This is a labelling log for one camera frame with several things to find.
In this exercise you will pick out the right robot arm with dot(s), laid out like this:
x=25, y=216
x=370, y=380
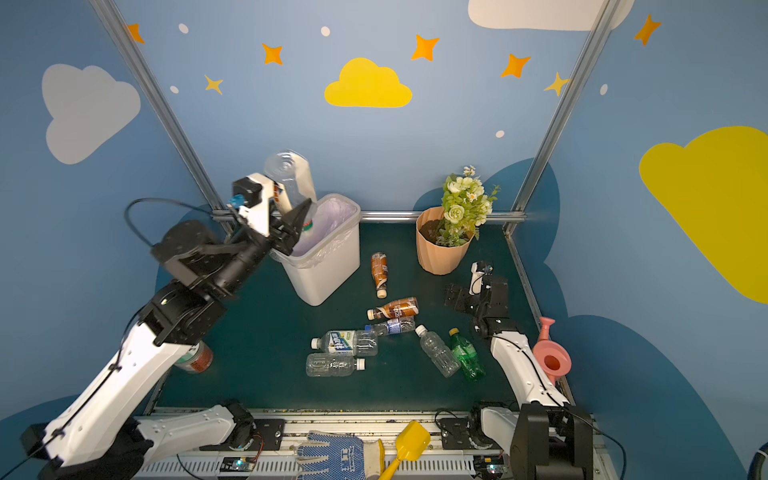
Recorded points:
x=547, y=438

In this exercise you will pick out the blue dotted work glove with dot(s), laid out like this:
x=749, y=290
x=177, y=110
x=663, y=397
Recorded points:
x=340, y=456

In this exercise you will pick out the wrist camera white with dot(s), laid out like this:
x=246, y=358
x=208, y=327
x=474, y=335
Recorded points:
x=479, y=270
x=252, y=200

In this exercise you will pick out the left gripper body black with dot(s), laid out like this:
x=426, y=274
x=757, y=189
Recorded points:
x=276, y=234

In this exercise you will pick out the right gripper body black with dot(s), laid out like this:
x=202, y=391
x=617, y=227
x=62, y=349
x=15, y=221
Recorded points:
x=466, y=298

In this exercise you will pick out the aluminium corner post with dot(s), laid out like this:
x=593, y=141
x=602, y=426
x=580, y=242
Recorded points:
x=580, y=74
x=113, y=22

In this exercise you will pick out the white plastic trash bin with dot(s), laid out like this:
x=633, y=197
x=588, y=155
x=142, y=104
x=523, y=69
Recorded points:
x=315, y=284

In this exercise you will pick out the aluminium right corner post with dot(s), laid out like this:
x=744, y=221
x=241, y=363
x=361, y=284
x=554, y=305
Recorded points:
x=580, y=74

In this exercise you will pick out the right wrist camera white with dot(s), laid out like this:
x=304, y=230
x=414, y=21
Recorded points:
x=479, y=270

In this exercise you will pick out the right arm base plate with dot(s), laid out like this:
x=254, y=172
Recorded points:
x=459, y=433

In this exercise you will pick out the green plastic bottle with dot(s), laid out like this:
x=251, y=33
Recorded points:
x=466, y=355

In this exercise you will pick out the circuit board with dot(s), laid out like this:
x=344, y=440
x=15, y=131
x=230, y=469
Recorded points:
x=489, y=467
x=238, y=465

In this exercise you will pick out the right circuit board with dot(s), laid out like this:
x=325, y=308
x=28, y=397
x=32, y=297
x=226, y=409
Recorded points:
x=489, y=467

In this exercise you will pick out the red white label bottle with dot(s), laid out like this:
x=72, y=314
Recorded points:
x=293, y=183

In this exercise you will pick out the yellow toy shovel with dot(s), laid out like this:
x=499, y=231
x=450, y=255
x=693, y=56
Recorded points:
x=410, y=444

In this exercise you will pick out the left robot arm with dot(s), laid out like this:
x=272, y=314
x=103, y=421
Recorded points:
x=97, y=436

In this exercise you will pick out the left circuit board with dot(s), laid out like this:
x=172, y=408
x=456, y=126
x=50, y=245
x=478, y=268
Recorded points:
x=238, y=465

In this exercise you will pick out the front aluminium rail bed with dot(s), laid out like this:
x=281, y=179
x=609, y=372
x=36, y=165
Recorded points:
x=435, y=462

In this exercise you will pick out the translucent bin liner bag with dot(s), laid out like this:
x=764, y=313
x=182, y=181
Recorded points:
x=331, y=226

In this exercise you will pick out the clear bottle front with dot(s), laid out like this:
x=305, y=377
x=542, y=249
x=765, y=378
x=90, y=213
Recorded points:
x=326, y=365

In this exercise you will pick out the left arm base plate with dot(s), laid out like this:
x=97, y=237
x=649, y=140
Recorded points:
x=262, y=434

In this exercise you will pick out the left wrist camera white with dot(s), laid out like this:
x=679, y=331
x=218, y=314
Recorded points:
x=252, y=200

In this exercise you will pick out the aluminium left corner post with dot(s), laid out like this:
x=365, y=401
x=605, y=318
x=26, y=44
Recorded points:
x=113, y=22

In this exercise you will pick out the pink watering can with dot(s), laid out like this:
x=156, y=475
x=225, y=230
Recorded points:
x=551, y=356

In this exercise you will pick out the small blue label bottle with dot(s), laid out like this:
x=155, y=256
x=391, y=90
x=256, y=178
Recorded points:
x=392, y=326

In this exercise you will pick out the aluminium back frame rail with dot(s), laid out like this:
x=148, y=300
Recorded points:
x=395, y=217

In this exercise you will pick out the clear ribbed bottle white cap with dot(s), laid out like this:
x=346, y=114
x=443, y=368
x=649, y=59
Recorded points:
x=437, y=351

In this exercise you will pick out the blue white label water bottle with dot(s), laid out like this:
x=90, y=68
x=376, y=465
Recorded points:
x=358, y=343

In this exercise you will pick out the artificial white flower plant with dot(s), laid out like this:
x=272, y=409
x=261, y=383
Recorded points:
x=466, y=205

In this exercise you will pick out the brown coffee bottle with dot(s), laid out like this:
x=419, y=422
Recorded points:
x=379, y=270
x=395, y=309

